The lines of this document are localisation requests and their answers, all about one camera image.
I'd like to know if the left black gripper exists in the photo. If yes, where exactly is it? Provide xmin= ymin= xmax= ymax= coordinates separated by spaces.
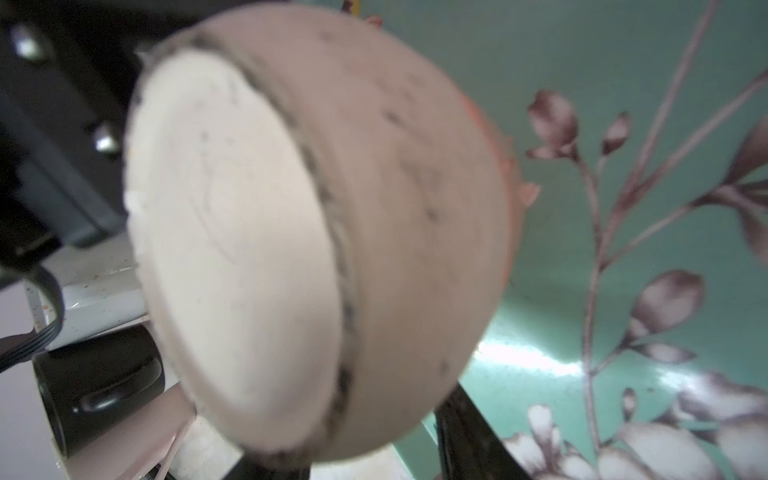
xmin=1 ymin=1 xmax=230 ymax=286

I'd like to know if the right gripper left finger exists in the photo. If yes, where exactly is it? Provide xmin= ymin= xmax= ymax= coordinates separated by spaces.
xmin=222 ymin=453 xmax=311 ymax=480

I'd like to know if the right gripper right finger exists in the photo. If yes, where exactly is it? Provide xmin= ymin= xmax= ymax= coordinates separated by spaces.
xmin=434 ymin=384 xmax=531 ymax=480

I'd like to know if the black white mug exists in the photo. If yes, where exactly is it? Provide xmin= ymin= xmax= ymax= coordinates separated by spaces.
xmin=32 ymin=324 xmax=165 ymax=458

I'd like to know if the green floral tray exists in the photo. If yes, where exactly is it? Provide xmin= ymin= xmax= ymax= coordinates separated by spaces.
xmin=352 ymin=1 xmax=767 ymax=479

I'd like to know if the orange cream scalloped mug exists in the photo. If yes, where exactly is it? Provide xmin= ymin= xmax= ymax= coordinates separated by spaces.
xmin=123 ymin=2 xmax=539 ymax=469

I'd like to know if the pink mug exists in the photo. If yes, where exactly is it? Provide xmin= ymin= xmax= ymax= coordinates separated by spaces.
xmin=65 ymin=385 xmax=197 ymax=479

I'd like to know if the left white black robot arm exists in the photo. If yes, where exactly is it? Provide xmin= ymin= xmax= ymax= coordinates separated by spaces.
xmin=1 ymin=1 xmax=230 ymax=346

